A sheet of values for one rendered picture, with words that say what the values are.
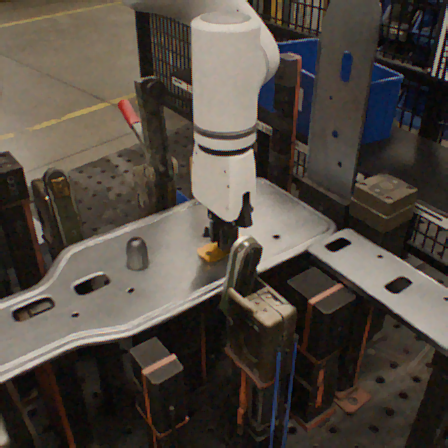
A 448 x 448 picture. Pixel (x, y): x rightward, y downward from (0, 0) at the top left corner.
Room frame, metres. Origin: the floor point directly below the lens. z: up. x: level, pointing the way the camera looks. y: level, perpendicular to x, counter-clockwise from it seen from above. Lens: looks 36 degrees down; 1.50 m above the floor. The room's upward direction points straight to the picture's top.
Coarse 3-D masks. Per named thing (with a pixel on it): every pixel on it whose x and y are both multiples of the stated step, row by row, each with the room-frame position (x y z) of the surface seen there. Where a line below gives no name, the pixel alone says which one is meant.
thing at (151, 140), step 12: (144, 84) 0.81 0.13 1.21; (156, 84) 0.79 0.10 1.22; (144, 96) 0.80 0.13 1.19; (156, 96) 0.79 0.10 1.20; (144, 108) 0.80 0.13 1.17; (156, 108) 0.82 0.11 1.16; (144, 120) 0.80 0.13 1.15; (156, 120) 0.82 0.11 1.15; (144, 132) 0.80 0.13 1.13; (156, 132) 0.81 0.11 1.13; (144, 144) 0.81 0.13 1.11; (156, 144) 0.81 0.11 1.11; (168, 144) 0.81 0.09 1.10; (168, 156) 0.81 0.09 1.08; (156, 168) 0.79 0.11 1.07; (168, 168) 0.80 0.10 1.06; (156, 180) 0.79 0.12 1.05
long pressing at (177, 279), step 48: (96, 240) 0.67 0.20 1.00; (144, 240) 0.68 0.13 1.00; (192, 240) 0.68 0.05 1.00; (288, 240) 0.68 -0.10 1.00; (48, 288) 0.56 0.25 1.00; (144, 288) 0.56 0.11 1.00; (192, 288) 0.56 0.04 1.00; (0, 336) 0.47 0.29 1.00; (48, 336) 0.47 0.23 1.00; (96, 336) 0.47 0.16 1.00; (0, 384) 0.40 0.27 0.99
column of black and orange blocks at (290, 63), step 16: (288, 64) 0.98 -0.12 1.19; (288, 80) 0.97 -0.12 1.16; (288, 96) 0.98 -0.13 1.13; (288, 112) 0.98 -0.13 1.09; (272, 128) 1.01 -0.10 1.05; (288, 128) 0.98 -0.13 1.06; (272, 144) 1.00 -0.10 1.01; (288, 144) 0.99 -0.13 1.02; (272, 160) 1.00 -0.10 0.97; (288, 160) 0.99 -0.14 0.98; (272, 176) 1.00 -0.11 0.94; (288, 176) 0.99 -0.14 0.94; (288, 192) 0.99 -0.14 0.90
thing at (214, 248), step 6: (240, 234) 0.68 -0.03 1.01; (204, 246) 0.65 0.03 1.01; (210, 246) 0.65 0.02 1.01; (216, 246) 0.65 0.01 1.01; (198, 252) 0.64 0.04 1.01; (204, 252) 0.64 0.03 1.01; (210, 252) 0.64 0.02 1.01; (216, 252) 0.64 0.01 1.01; (222, 252) 0.64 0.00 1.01; (228, 252) 0.64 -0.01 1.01; (204, 258) 0.62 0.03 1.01; (210, 258) 0.62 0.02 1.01; (216, 258) 0.62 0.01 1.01
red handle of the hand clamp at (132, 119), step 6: (120, 102) 0.89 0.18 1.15; (126, 102) 0.90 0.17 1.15; (120, 108) 0.89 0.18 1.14; (126, 108) 0.88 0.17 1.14; (132, 108) 0.89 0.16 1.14; (126, 114) 0.88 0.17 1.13; (132, 114) 0.88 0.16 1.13; (126, 120) 0.87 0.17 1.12; (132, 120) 0.87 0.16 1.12; (138, 120) 0.87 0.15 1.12; (132, 126) 0.86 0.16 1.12; (138, 126) 0.86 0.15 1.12; (138, 132) 0.85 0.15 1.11; (138, 138) 0.85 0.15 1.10; (144, 150) 0.83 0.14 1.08; (156, 156) 0.82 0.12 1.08; (156, 162) 0.81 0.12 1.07; (162, 162) 0.81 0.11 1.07; (162, 168) 0.80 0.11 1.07
